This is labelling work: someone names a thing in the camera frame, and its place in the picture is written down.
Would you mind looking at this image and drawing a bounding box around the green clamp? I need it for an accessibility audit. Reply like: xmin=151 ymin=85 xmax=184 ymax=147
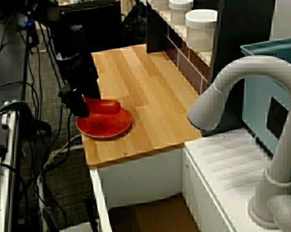
xmin=0 ymin=100 xmax=53 ymax=136

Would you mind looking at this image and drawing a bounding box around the small white canister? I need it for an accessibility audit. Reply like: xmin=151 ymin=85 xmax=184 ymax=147
xmin=168 ymin=0 xmax=194 ymax=25

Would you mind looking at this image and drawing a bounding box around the white metal frame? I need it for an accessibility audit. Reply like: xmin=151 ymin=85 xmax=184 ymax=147
xmin=0 ymin=101 xmax=23 ymax=232

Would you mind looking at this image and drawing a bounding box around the red round plate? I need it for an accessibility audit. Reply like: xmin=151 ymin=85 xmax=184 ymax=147
xmin=75 ymin=107 xmax=133 ymax=141

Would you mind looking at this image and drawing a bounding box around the white cable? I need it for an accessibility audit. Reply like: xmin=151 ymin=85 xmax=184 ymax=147
xmin=42 ymin=133 xmax=84 ymax=171

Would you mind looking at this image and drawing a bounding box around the black upright panel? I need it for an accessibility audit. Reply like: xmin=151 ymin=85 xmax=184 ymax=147
xmin=145 ymin=0 xmax=171 ymax=55

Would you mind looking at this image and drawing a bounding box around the brown tiled backsplash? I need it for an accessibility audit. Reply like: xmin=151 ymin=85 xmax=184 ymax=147
xmin=164 ymin=30 xmax=209 ymax=95

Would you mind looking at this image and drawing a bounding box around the teal plastic bin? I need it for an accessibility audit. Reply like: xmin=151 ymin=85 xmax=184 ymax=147
xmin=240 ymin=35 xmax=291 ymax=159

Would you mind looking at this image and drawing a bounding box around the grey toy faucet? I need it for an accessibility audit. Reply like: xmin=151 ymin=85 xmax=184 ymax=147
xmin=187 ymin=55 xmax=291 ymax=231

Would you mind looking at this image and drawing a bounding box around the white toy sink unit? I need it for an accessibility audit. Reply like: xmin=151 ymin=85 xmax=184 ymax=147
xmin=89 ymin=127 xmax=291 ymax=232

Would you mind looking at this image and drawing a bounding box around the black stand pole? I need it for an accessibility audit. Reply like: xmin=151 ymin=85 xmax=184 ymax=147
xmin=21 ymin=23 xmax=32 ymax=102

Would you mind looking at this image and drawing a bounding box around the black equipment box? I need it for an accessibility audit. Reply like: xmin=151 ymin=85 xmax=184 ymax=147
xmin=59 ymin=0 xmax=122 ymax=53

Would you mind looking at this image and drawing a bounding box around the red toy sausage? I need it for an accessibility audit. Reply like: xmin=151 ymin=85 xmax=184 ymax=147
xmin=82 ymin=96 xmax=121 ymax=116

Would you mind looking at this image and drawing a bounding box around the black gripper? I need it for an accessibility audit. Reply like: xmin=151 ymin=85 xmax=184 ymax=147
xmin=55 ymin=51 xmax=102 ymax=118

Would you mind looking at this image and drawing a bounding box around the blue tape piece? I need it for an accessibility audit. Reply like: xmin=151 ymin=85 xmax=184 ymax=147
xmin=20 ymin=14 xmax=37 ymax=35

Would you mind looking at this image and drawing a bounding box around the large white canister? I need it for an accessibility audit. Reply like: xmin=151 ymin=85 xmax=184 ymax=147
xmin=185 ymin=9 xmax=219 ymax=52

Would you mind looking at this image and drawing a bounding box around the black mesh bag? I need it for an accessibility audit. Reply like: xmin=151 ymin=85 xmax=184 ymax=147
xmin=121 ymin=1 xmax=148 ymax=45

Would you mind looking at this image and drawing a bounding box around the dark tall side panel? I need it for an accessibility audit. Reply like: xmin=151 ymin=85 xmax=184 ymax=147
xmin=209 ymin=0 xmax=276 ymax=84

